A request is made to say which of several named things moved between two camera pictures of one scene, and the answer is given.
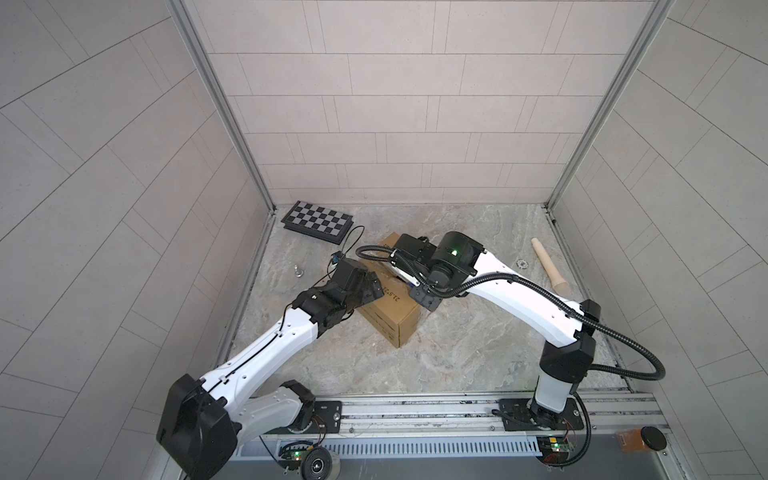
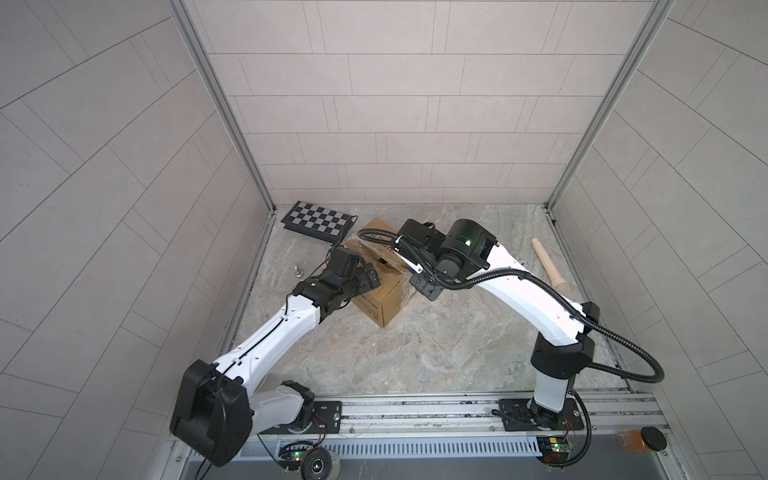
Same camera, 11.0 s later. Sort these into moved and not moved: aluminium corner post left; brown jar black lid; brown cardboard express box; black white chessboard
Moved: brown cardboard express box
Not moved: brown jar black lid; black white chessboard; aluminium corner post left
